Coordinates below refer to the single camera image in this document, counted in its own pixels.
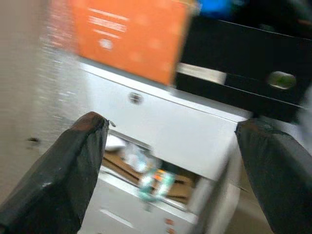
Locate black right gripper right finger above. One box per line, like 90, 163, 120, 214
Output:
235, 119, 312, 234

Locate white drawer cabinet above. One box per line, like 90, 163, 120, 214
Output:
78, 58, 252, 234

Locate round metal drawer handle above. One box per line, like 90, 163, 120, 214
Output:
267, 70, 297, 90

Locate black drawer unit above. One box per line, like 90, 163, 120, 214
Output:
175, 17, 312, 122

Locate teal white packet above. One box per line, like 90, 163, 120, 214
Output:
138, 168, 176, 203

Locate round metal cabinet lock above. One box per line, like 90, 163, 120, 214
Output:
128, 92, 143, 104

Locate orange cardboard box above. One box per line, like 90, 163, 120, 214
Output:
47, 0, 193, 86

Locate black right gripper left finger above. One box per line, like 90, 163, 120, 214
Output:
0, 111, 110, 234

